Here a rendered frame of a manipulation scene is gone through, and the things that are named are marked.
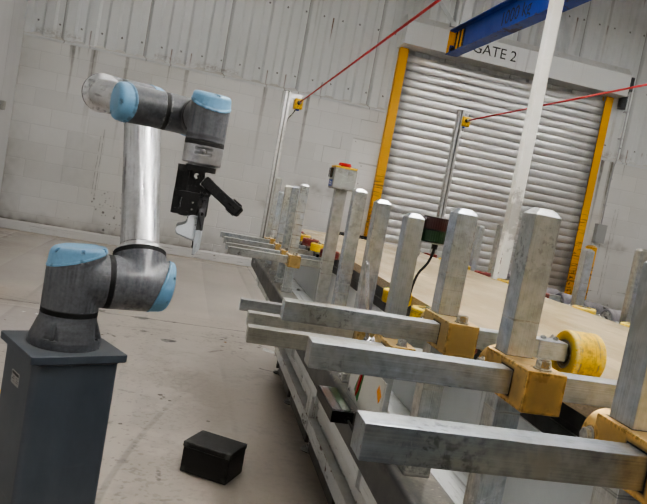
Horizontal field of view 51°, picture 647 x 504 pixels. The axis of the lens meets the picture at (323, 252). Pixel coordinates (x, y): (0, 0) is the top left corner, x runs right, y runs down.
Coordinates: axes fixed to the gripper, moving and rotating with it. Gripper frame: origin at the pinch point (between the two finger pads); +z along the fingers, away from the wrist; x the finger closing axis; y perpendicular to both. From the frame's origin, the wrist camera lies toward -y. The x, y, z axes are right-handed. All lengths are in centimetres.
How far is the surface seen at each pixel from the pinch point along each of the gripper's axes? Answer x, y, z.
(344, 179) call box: -40, -41, -24
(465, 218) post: 59, -39, -19
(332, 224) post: -42, -40, -10
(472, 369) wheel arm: 88, -31, -2
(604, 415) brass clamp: 106, -36, -3
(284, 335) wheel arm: 37.4, -17.6, 8.3
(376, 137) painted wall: -755, -237, -110
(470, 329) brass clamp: 66, -40, -3
